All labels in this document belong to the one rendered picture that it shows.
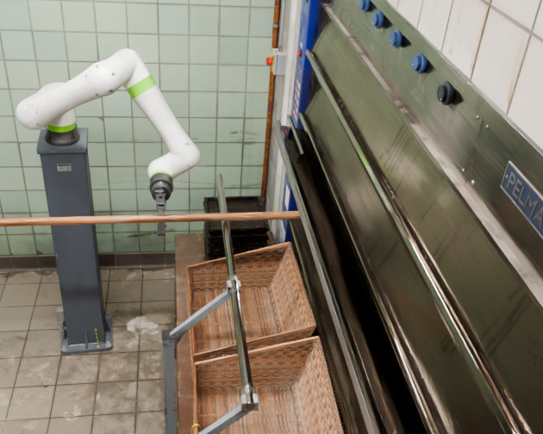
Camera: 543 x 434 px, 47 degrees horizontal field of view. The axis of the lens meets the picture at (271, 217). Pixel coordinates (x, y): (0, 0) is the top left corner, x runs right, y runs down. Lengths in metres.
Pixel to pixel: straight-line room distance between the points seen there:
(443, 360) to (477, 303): 0.23
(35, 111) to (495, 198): 1.92
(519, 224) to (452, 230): 0.24
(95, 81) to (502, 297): 1.70
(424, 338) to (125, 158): 2.50
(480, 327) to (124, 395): 2.38
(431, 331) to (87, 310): 2.26
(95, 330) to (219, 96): 1.41
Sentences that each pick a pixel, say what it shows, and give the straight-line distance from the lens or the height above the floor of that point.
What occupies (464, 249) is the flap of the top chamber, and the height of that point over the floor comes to 1.81.
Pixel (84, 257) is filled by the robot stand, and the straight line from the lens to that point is 3.18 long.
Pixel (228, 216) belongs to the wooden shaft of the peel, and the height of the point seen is 1.20.
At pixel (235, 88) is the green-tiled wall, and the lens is 3.48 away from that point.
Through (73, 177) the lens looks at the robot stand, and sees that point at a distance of 2.94.
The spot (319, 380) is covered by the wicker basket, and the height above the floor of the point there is 0.79.
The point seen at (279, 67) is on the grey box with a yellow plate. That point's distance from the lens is 3.09.
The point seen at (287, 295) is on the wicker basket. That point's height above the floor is 0.72.
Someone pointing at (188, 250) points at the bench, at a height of 0.58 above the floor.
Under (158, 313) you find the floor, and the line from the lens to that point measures 3.72.
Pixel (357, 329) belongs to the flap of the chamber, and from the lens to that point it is 1.64.
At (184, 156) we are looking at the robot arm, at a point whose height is 1.29.
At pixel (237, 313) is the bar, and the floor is 1.17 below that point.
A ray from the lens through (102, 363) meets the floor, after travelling 3.49.
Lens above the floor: 2.52
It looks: 34 degrees down
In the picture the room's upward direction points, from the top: 5 degrees clockwise
